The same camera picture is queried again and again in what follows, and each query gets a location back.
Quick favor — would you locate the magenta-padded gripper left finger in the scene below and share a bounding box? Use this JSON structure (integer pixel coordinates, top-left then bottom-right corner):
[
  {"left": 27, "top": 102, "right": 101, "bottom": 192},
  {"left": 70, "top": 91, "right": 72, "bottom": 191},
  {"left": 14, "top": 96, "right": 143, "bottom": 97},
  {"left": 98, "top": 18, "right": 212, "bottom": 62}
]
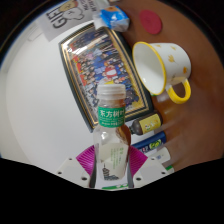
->
[{"left": 55, "top": 145, "right": 98, "bottom": 188}]

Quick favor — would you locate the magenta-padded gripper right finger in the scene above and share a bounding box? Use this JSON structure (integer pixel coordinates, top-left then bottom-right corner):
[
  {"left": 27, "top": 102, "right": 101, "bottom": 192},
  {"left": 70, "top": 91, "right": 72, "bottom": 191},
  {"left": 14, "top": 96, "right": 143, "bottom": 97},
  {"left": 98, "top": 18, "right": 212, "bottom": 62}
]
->
[{"left": 127, "top": 145, "right": 169, "bottom": 188}]

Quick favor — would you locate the clear green-labelled drink bottle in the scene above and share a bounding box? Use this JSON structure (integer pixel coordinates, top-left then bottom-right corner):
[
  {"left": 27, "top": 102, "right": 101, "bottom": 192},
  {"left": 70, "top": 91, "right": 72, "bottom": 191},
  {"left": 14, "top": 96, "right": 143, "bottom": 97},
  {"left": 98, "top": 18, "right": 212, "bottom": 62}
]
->
[{"left": 92, "top": 83, "right": 132, "bottom": 182}]

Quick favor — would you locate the brown pump bottle yellow label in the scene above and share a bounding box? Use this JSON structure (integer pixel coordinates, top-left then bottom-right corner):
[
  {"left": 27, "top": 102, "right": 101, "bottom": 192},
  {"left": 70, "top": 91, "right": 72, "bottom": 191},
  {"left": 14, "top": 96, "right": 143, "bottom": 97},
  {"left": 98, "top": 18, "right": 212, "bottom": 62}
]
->
[{"left": 129, "top": 111, "right": 164, "bottom": 136}]

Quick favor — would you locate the black-framed group picture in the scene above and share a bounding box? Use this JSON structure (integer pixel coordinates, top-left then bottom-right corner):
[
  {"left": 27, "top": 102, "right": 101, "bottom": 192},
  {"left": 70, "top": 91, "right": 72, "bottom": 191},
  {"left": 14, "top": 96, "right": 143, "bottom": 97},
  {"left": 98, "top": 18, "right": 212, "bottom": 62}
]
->
[{"left": 58, "top": 23, "right": 155, "bottom": 134}]

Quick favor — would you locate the flat round red coaster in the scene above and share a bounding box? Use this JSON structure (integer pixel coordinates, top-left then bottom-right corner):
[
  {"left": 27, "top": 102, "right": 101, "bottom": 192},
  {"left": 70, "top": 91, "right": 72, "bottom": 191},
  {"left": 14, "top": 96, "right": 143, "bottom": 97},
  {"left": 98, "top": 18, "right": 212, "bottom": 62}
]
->
[{"left": 138, "top": 9, "right": 163, "bottom": 36}]

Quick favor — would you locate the white paper gift bag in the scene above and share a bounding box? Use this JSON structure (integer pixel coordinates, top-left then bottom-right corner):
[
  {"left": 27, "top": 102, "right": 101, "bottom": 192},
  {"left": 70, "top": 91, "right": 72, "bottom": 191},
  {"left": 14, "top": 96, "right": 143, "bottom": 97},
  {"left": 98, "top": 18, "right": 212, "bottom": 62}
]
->
[{"left": 35, "top": 0, "right": 111, "bottom": 43}]

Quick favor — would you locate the blue tissue pack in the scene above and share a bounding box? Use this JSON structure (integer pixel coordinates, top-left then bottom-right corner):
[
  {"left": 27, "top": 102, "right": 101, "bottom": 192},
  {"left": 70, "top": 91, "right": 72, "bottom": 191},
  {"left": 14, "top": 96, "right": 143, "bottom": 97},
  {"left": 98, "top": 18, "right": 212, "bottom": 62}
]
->
[{"left": 92, "top": 5, "right": 131, "bottom": 33}]

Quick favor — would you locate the white mug with yellow handle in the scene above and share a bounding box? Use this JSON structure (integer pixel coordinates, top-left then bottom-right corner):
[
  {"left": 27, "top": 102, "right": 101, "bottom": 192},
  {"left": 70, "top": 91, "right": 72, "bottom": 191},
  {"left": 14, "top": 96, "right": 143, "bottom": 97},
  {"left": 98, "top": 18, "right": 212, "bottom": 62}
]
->
[{"left": 132, "top": 41, "right": 193, "bottom": 105}]

